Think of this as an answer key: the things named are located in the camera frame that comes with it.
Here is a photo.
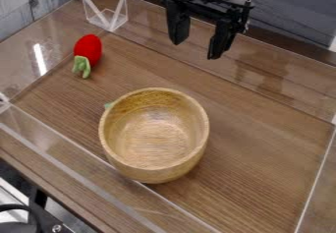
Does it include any black table leg bracket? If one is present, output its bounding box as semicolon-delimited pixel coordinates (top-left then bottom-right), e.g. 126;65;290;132
30;188;75;233

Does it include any black cable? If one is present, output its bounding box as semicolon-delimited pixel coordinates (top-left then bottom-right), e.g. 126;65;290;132
0;204;39;233

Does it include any red felt strawberry toy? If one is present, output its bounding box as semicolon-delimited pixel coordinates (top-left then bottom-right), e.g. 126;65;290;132
73;34;103;79

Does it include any clear acrylic corner bracket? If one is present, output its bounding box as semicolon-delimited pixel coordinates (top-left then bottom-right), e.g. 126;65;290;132
82;0;129;32

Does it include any wooden bowl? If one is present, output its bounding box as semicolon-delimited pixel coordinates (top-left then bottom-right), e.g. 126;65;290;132
99;87;211;184

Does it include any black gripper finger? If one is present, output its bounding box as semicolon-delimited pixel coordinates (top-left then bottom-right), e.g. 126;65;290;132
209;14;246;60
166;0;191;45

